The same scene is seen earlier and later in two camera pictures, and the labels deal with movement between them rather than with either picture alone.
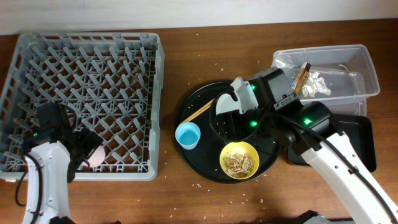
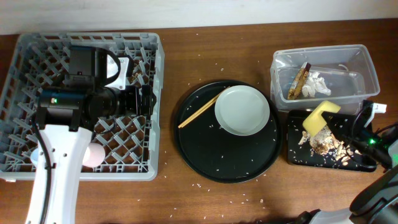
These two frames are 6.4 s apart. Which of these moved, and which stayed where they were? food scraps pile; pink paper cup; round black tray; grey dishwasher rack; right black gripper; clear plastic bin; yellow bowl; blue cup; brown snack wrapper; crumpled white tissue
Moved: right black gripper; blue cup; yellow bowl; food scraps pile
Stayed: clear plastic bin; round black tray; pink paper cup; grey dishwasher rack; brown snack wrapper; crumpled white tissue
